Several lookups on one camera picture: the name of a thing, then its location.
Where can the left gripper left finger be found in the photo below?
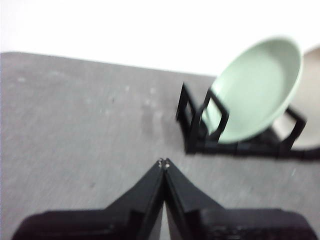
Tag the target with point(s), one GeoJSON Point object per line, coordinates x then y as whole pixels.
{"type": "Point", "coordinates": [130, 215]}

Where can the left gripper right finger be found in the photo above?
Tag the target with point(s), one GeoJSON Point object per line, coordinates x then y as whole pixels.
{"type": "Point", "coordinates": [205, 217]}

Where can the green plate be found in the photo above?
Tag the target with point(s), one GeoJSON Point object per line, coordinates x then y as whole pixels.
{"type": "Point", "coordinates": [255, 87]}

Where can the black plate rack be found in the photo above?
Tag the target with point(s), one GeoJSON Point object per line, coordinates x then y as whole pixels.
{"type": "Point", "coordinates": [212, 148]}

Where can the beige plate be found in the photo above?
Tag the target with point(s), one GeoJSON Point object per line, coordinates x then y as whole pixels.
{"type": "Point", "coordinates": [312, 87]}

